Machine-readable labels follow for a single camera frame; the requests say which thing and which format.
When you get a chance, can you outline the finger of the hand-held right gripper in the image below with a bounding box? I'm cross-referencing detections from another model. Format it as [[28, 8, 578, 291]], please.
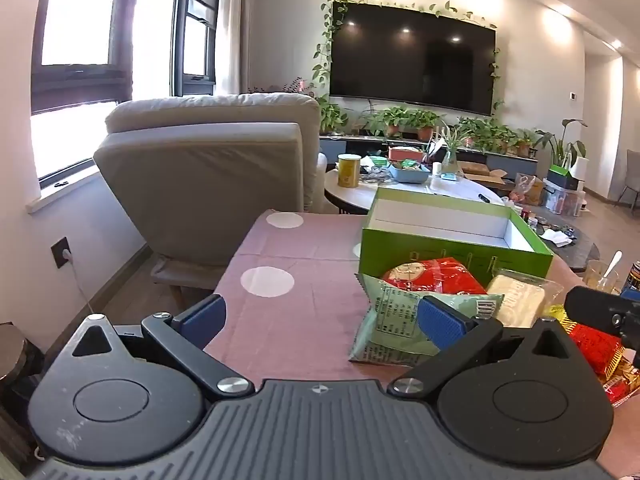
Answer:
[[565, 285, 640, 351]]

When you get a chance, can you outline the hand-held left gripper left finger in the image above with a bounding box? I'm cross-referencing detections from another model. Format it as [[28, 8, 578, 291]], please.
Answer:
[[72, 294, 256, 402]]

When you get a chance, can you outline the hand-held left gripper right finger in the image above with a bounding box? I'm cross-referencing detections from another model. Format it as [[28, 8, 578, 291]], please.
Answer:
[[388, 296, 584, 402]]

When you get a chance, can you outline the yellow red striped snack packet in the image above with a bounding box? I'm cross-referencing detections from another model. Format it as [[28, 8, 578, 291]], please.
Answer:
[[542, 305, 640, 406]]

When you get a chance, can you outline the pale green snack packet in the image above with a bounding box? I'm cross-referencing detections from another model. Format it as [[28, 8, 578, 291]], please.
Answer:
[[348, 274, 505, 365]]

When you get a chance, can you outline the clear rice cracker packet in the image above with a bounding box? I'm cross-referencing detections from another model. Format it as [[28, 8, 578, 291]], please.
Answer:
[[485, 268, 566, 328]]

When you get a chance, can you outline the green cardboard box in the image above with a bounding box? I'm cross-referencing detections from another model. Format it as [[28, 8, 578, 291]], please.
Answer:
[[360, 187, 555, 286]]

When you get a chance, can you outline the drinking glass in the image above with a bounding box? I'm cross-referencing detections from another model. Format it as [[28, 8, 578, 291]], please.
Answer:
[[582, 259, 621, 293]]

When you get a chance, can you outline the metal spoon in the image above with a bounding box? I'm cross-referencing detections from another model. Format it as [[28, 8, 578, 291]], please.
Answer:
[[602, 250, 623, 281]]

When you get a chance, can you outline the dark marble coffee table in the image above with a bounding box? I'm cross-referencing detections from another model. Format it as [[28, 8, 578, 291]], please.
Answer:
[[515, 210, 601, 273]]

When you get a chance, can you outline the pink polka dot tablecloth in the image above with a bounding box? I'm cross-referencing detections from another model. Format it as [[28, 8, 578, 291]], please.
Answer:
[[202, 209, 640, 476]]

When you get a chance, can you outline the clear storage box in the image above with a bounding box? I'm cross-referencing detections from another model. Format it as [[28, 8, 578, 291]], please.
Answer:
[[544, 180, 583, 216]]

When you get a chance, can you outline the white cylinder appliance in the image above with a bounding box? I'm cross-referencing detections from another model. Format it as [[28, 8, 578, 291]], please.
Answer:
[[570, 156, 590, 192]]

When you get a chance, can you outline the grey dining chair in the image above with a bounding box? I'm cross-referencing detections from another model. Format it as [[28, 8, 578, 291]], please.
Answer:
[[614, 149, 640, 208]]

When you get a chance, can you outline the beige armchair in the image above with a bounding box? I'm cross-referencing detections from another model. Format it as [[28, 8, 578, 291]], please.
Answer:
[[93, 92, 328, 306]]

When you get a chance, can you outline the blue plastic basket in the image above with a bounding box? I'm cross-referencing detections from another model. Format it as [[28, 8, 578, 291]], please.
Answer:
[[387, 160, 431, 184]]

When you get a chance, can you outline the open cardboard box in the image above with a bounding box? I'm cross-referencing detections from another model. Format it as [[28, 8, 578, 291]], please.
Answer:
[[460, 162, 508, 186]]

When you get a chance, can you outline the round white coffee table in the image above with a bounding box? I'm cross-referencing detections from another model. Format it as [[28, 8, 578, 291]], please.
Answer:
[[324, 167, 511, 216]]

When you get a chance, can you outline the glass vase with grass plant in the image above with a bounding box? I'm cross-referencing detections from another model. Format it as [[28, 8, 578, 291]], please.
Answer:
[[440, 125, 466, 173]]

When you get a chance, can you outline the large leafy floor plant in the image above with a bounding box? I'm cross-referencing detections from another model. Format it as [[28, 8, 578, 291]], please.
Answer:
[[535, 119, 588, 171]]

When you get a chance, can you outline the dark tv cabinet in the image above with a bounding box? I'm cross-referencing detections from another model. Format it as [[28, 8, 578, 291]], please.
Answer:
[[320, 135, 538, 176]]

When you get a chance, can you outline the yellow tin can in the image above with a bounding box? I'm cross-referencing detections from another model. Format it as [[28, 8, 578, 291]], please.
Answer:
[[337, 154, 362, 188]]

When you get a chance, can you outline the dark round object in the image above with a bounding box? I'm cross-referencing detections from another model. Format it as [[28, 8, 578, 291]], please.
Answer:
[[0, 322, 43, 401]]

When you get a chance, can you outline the row of potted plants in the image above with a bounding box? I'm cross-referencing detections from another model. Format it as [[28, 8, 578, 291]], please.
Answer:
[[315, 95, 538, 158]]

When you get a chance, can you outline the white curtain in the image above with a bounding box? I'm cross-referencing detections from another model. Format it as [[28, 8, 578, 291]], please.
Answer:
[[215, 0, 256, 96]]

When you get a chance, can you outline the dark framed window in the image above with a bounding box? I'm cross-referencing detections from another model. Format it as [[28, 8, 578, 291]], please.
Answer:
[[30, 0, 221, 196]]

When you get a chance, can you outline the white power cable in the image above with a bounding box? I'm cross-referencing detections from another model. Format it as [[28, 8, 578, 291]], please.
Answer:
[[69, 255, 97, 315]]

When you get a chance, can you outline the wall power outlet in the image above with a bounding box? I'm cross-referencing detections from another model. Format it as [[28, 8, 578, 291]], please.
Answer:
[[50, 236, 73, 268]]

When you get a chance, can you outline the wall television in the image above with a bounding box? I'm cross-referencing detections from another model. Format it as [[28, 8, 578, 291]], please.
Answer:
[[330, 1, 497, 117]]

